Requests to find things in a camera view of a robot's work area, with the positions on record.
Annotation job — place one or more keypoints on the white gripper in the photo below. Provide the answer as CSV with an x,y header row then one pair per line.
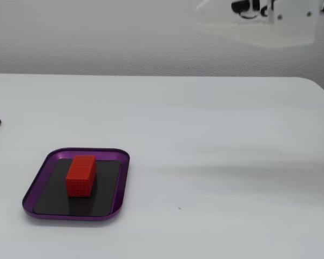
x,y
262,33

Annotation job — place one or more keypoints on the red cube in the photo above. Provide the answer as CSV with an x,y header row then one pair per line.
x,y
79,178

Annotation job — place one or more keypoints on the black mat in tray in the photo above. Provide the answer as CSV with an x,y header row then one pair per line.
x,y
54,199

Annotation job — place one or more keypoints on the purple metal tray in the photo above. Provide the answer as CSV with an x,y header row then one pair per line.
x,y
37,186

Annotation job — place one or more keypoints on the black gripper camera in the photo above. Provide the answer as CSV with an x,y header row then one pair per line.
x,y
240,7

